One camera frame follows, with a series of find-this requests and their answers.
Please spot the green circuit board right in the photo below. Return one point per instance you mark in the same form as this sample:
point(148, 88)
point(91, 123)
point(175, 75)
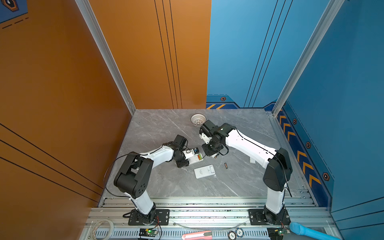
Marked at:
point(275, 234)

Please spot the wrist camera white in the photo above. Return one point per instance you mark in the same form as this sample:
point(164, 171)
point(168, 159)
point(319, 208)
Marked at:
point(189, 153)
point(205, 138)

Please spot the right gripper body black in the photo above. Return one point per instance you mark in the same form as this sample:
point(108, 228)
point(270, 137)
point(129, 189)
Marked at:
point(211, 148)

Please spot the aluminium corner post left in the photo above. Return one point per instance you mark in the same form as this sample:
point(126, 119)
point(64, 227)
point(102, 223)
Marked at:
point(99, 38)

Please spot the aluminium corner post right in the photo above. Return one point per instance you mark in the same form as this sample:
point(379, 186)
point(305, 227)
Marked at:
point(318, 34)

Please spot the aluminium corner post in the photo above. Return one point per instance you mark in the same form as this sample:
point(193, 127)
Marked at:
point(318, 34)
point(99, 38)

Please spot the blue foam tube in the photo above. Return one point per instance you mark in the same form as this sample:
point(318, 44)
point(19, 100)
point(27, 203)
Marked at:
point(299, 229)

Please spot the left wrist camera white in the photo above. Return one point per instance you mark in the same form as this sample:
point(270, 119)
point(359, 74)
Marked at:
point(189, 153)

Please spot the white mesh basket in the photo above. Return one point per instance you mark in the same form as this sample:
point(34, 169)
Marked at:
point(198, 119)

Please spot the green circuit board left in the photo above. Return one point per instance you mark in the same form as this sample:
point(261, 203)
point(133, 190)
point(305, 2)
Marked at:
point(148, 233)

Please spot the white air conditioner remote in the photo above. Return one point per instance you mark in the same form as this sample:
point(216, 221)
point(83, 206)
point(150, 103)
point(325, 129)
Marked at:
point(204, 172)

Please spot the green circuit board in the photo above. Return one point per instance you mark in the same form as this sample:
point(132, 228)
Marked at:
point(275, 234)
point(148, 233)

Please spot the pink utility knife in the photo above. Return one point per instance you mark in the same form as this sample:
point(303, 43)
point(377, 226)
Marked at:
point(203, 235)

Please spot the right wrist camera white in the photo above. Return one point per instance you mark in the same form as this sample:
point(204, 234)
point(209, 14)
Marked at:
point(205, 138)

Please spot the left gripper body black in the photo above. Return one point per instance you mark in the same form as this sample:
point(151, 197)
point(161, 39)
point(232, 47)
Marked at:
point(181, 161)

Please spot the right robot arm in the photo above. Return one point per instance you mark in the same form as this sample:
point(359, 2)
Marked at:
point(277, 164)

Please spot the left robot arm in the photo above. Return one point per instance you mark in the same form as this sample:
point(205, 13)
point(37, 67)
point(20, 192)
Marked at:
point(133, 177)

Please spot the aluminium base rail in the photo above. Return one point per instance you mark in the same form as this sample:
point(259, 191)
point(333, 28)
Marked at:
point(218, 214)

